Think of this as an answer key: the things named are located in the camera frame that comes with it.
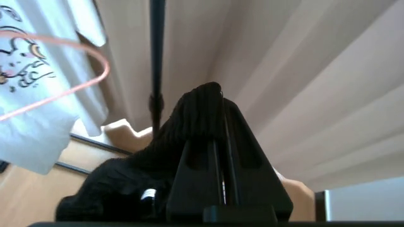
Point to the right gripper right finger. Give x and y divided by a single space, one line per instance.
259 189

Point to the white printed t-shirt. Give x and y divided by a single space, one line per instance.
38 132

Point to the black garment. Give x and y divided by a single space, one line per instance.
126 189

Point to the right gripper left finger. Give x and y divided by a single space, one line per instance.
195 189

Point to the black clothes rack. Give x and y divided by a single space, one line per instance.
156 47

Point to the pink clothes hanger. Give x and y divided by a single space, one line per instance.
105 67

